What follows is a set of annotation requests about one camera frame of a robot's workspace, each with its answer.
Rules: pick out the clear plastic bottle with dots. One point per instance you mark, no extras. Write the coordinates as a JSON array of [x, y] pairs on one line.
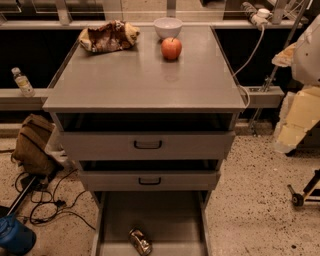
[[22, 82]]

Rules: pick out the crumpled brown chip bag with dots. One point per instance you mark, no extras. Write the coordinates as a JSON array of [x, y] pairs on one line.
[[113, 36]]

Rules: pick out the grey drawer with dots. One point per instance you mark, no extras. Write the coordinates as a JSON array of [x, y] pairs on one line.
[[173, 222], [149, 175], [164, 145]]

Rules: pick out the white bowl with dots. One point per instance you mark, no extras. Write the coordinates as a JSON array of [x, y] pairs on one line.
[[167, 27]]

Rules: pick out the brown backpack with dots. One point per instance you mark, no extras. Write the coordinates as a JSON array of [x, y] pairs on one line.
[[31, 142]]

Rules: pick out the grey top drawer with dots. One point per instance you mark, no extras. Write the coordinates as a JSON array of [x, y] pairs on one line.
[[164, 145]]

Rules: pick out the white power strip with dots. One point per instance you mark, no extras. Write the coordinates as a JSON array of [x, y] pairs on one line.
[[258, 17]]

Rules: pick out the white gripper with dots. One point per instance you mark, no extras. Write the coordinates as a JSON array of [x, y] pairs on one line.
[[308, 60]]

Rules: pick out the blue plastic container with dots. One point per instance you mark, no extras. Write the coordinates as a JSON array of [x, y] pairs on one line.
[[15, 237]]

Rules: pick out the grey drawer cabinet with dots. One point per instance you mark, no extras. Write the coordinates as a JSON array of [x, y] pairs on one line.
[[138, 90]]

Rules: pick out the black wheeled stand base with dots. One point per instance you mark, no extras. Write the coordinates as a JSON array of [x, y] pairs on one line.
[[310, 193]]

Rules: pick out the metal tripod pole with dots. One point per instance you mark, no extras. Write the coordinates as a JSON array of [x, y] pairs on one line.
[[282, 8]]

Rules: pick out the grey bottom drawer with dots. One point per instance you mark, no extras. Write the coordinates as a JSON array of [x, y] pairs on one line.
[[173, 222]]

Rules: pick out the grey middle drawer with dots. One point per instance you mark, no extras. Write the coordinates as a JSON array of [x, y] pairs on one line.
[[149, 175]]

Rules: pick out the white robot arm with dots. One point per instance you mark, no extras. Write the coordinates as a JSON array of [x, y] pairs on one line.
[[303, 57]]

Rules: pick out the red apple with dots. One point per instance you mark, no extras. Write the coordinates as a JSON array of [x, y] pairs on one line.
[[171, 48]]

